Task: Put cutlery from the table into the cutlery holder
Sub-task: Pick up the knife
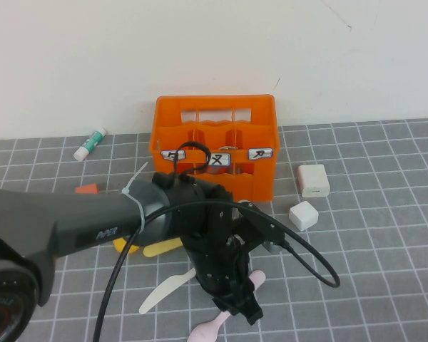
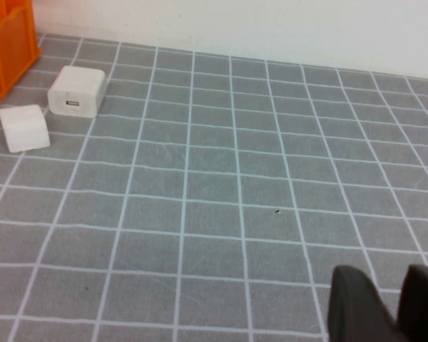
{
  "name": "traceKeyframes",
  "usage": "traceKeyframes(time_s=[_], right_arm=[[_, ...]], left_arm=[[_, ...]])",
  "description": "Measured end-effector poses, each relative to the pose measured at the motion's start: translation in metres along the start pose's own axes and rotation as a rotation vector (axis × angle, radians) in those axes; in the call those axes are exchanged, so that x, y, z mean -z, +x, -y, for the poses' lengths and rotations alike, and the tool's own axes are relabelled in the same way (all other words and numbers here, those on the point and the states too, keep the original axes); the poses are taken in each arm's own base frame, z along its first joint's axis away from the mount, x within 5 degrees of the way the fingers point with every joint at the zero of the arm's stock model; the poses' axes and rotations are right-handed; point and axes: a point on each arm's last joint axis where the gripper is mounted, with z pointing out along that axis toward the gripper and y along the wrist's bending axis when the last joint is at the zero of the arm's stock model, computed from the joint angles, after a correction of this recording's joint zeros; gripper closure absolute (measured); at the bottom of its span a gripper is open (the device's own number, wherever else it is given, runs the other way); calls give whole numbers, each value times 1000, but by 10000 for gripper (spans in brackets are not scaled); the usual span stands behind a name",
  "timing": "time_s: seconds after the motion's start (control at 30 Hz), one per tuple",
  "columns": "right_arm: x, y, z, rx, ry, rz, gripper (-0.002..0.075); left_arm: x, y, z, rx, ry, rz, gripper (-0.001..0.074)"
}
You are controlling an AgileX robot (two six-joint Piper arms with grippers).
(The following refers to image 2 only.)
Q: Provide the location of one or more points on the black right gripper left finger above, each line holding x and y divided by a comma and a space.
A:
356, 313

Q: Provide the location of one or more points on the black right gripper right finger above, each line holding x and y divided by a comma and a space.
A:
424, 299

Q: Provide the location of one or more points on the white foam cube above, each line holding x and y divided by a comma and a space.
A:
25, 128

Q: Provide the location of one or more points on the orange plastic cutlery holder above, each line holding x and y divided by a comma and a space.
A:
7, 53

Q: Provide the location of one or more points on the grey checked table mat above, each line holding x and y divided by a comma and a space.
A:
199, 213

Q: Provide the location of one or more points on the white USB charger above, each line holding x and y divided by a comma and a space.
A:
76, 90

